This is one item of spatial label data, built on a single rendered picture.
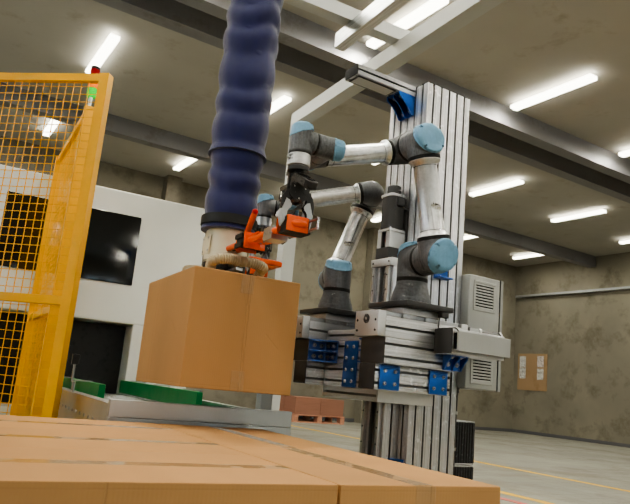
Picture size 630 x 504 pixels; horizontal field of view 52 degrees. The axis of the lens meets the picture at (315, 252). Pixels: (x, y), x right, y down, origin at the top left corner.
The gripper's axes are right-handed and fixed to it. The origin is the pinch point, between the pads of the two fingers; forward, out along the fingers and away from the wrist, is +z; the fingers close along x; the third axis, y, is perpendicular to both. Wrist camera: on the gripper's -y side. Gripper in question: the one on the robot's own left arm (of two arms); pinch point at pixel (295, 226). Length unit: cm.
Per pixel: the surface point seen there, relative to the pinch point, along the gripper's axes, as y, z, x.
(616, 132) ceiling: 393, -355, -683
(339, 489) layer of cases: -73, 68, 21
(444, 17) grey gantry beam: 125, -197, -153
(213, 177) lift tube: 57, -28, 10
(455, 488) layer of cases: -73, 67, -6
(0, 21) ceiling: 638, -352, 111
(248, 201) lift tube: 50, -20, -3
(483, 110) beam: 426, -334, -462
